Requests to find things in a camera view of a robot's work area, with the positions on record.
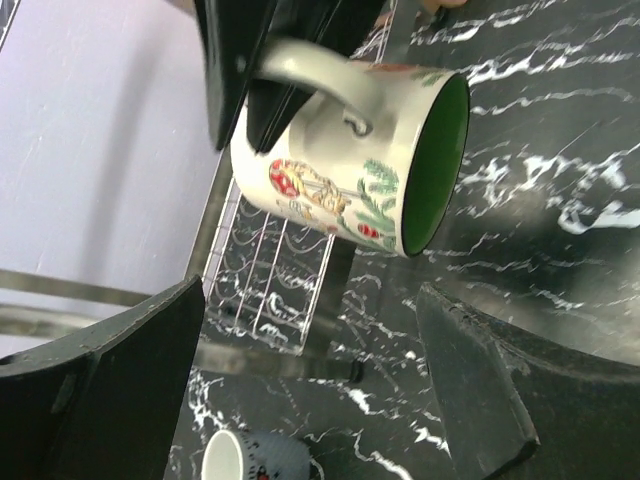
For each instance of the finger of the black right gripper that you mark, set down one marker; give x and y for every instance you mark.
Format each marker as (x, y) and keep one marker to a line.
(233, 34)
(338, 25)

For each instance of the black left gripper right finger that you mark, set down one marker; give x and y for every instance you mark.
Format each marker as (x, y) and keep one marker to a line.
(517, 406)

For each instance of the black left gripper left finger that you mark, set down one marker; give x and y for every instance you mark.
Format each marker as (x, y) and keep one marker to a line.
(102, 402)

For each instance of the white cat-pattern mug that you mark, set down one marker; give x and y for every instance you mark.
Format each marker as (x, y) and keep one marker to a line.
(372, 157)

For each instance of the grey patterned small cup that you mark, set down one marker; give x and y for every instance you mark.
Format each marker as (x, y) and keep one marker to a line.
(242, 455)

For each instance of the steel two-tier dish rack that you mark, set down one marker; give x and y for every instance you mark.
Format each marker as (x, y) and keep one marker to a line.
(264, 278)

